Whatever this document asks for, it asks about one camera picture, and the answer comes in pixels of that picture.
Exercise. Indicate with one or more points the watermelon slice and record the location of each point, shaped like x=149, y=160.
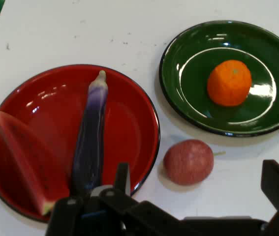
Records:
x=26, y=152

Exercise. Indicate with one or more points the long purple eggplant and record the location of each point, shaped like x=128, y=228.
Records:
x=92, y=123

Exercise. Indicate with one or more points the red enamel plate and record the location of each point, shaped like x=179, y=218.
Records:
x=129, y=123

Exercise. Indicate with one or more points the red apple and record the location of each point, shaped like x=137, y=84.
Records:
x=188, y=162

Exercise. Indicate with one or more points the dark green enamel plate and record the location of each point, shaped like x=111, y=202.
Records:
x=193, y=49

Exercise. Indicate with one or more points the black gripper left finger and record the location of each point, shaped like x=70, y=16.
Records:
x=119, y=209

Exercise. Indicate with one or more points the orange mandarin fruit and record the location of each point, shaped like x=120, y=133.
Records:
x=229, y=83

